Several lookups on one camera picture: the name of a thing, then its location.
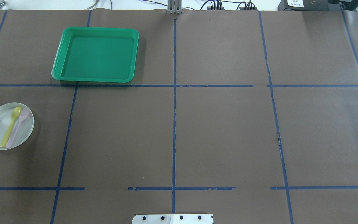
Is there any white round plate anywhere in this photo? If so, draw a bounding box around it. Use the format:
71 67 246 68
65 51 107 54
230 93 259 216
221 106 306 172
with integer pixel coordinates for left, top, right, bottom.
0 102 35 150

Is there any yellow plastic spoon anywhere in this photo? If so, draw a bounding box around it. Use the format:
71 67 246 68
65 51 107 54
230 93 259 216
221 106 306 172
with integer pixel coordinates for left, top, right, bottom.
0 106 22 147

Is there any pink plastic spoon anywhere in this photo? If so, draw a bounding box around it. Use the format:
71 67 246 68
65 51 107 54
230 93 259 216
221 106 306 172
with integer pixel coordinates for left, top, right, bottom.
6 108 30 149

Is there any green plastic tray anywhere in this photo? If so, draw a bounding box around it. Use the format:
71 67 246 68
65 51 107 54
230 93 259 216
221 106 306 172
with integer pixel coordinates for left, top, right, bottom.
51 27 139 83

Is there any black desktop box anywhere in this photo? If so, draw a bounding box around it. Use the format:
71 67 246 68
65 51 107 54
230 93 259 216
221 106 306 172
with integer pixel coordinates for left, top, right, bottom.
277 0 342 12

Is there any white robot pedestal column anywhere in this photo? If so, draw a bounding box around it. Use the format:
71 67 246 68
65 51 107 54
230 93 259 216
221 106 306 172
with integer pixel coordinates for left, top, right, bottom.
132 214 214 224

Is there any aluminium frame post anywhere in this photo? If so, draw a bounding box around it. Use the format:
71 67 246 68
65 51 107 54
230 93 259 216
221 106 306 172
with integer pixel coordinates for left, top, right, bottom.
167 0 183 14

